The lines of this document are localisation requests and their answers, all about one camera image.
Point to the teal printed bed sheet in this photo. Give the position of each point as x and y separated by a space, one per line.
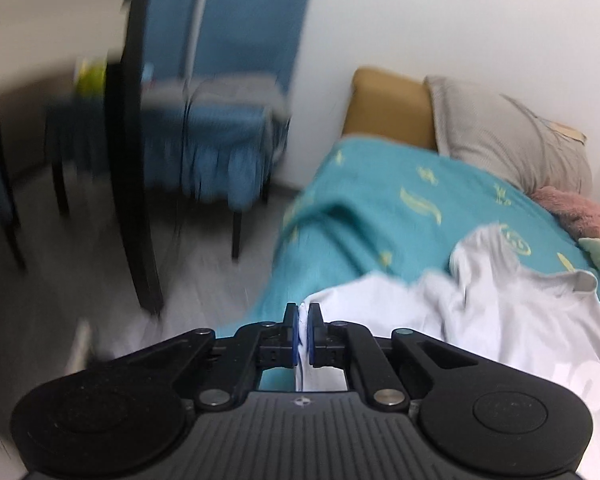
380 200

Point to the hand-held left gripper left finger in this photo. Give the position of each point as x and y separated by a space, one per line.
294 346

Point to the yellow-green object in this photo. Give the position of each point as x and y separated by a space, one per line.
91 77

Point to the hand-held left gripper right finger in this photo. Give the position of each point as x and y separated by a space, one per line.
310 346

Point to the white shirt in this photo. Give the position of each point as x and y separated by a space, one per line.
505 310

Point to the beige pillow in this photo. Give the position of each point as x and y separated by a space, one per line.
510 140

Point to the white table with black legs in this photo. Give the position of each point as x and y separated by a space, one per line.
40 20

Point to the tan headboard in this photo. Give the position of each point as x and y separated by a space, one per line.
390 105

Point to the pink fuzzy blanket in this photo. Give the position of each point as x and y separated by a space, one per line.
580 210

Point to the white power strip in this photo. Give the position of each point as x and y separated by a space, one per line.
81 347

